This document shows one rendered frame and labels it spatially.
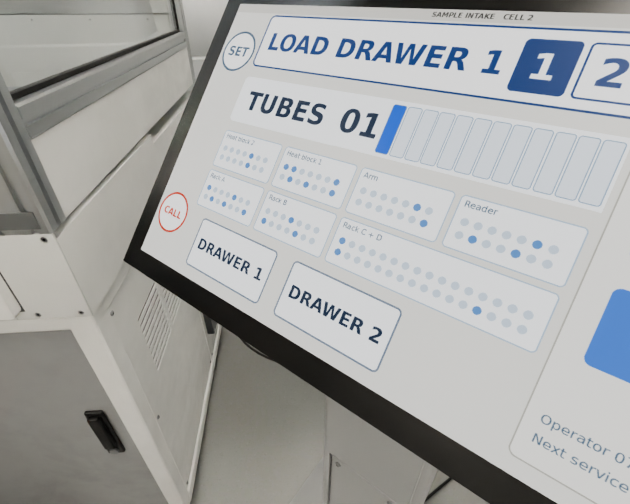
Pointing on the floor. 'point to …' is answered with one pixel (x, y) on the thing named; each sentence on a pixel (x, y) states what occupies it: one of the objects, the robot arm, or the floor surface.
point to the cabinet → (96, 401)
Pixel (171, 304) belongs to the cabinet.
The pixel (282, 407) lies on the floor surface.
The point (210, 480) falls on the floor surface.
